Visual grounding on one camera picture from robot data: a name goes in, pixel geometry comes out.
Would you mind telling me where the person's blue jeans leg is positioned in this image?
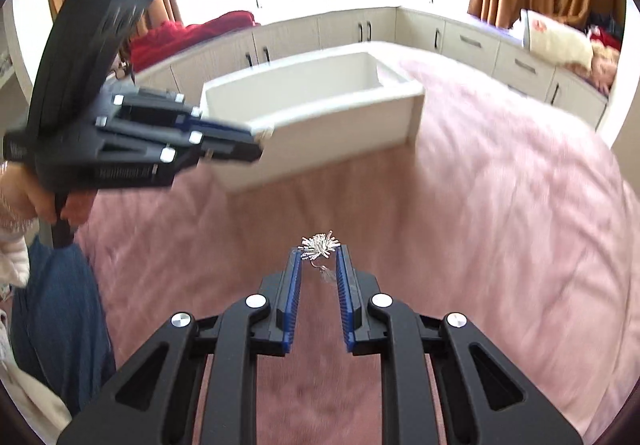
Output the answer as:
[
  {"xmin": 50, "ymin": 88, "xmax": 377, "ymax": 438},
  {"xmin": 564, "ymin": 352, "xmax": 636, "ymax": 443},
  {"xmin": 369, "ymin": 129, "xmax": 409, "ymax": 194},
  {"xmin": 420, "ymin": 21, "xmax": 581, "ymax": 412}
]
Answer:
[{"xmin": 10, "ymin": 235, "xmax": 117, "ymax": 418}]

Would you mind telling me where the red blanket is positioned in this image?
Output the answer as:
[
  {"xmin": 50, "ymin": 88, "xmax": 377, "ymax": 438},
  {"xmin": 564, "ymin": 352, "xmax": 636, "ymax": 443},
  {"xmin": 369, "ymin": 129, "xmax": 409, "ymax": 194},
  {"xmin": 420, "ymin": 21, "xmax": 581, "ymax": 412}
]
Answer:
[{"xmin": 129, "ymin": 11, "xmax": 261, "ymax": 74}]

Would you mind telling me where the silver starburst earring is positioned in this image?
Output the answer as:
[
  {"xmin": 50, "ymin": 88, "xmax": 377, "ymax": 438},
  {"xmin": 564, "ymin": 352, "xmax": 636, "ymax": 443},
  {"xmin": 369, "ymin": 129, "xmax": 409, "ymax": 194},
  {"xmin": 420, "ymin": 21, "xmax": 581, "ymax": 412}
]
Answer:
[{"xmin": 298, "ymin": 230, "xmax": 342, "ymax": 284}]

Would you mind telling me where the pink fleece blanket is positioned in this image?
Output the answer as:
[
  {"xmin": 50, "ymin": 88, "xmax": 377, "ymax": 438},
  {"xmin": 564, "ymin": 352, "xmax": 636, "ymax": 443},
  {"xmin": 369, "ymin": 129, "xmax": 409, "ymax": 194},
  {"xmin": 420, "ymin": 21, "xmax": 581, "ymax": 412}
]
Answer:
[{"xmin": 75, "ymin": 57, "xmax": 637, "ymax": 445}]

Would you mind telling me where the pile of dark clothes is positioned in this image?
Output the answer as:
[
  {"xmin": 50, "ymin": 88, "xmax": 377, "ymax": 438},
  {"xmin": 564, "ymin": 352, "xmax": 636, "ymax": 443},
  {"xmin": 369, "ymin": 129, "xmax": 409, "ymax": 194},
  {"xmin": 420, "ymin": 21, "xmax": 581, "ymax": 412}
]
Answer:
[{"xmin": 585, "ymin": 12, "xmax": 626, "ymax": 50}]

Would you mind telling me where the person's cream jacket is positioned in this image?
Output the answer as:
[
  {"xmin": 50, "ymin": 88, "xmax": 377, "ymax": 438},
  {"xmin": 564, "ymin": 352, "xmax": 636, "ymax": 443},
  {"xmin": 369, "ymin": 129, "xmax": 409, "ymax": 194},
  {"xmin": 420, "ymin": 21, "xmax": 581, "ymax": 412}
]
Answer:
[{"xmin": 0, "ymin": 310, "xmax": 74, "ymax": 437}]

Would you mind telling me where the white window cabinet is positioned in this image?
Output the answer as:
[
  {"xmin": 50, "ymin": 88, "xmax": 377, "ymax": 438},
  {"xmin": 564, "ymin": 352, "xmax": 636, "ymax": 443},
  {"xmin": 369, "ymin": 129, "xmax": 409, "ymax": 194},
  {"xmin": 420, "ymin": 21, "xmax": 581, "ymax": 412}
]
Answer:
[{"xmin": 135, "ymin": 7, "xmax": 612, "ymax": 132}]

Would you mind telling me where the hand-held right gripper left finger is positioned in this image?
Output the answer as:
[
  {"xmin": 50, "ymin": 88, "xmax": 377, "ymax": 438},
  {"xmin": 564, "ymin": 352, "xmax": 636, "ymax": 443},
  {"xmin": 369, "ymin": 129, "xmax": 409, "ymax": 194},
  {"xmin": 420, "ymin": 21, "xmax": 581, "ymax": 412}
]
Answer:
[{"xmin": 57, "ymin": 247, "xmax": 305, "ymax": 445}]

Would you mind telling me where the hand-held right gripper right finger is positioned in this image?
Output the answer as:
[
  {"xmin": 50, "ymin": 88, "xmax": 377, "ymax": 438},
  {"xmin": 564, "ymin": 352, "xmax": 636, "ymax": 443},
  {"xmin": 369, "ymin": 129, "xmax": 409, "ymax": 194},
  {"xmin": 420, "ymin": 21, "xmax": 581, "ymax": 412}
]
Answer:
[{"xmin": 336, "ymin": 245, "xmax": 583, "ymax": 445}]

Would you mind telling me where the person's left hand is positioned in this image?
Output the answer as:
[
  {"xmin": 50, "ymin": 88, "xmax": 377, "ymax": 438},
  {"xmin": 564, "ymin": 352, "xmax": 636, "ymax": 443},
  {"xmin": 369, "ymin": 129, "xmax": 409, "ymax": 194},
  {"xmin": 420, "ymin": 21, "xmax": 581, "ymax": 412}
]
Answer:
[{"xmin": 7, "ymin": 168, "xmax": 99, "ymax": 227}]

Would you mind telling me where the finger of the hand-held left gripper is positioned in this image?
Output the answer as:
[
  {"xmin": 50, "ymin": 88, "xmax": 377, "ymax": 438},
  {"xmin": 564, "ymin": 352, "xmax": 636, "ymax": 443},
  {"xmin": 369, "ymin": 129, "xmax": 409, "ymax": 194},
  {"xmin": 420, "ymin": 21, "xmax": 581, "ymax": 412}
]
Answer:
[
  {"xmin": 97, "ymin": 90, "xmax": 275, "ymax": 140},
  {"xmin": 94, "ymin": 116, "xmax": 264, "ymax": 170}
]

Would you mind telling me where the white plastic storage box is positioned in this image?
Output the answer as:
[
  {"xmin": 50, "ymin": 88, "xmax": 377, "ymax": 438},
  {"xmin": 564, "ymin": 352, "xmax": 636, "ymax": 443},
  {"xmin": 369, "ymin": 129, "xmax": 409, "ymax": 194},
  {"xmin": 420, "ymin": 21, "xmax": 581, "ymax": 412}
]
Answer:
[{"xmin": 200, "ymin": 51, "xmax": 426, "ymax": 196}]

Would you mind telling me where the person's left forearm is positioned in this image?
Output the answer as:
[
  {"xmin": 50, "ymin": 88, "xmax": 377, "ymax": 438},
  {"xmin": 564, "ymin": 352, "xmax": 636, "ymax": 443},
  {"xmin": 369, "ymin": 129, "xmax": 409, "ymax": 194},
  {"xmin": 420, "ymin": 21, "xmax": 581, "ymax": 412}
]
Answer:
[{"xmin": 0, "ymin": 160, "xmax": 38, "ymax": 288}]

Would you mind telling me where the peach fleece blanket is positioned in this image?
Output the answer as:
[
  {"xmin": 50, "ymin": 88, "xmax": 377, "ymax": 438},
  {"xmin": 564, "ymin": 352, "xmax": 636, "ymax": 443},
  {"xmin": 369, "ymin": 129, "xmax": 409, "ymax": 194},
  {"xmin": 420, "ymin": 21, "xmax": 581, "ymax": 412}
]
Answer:
[{"xmin": 590, "ymin": 47, "xmax": 621, "ymax": 94}]

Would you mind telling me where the cream floral pillow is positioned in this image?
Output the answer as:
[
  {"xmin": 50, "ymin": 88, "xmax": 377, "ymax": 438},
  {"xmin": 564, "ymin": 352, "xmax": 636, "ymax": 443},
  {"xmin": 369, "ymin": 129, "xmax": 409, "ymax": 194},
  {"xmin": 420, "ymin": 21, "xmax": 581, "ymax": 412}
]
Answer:
[{"xmin": 520, "ymin": 9, "xmax": 596, "ymax": 71}]

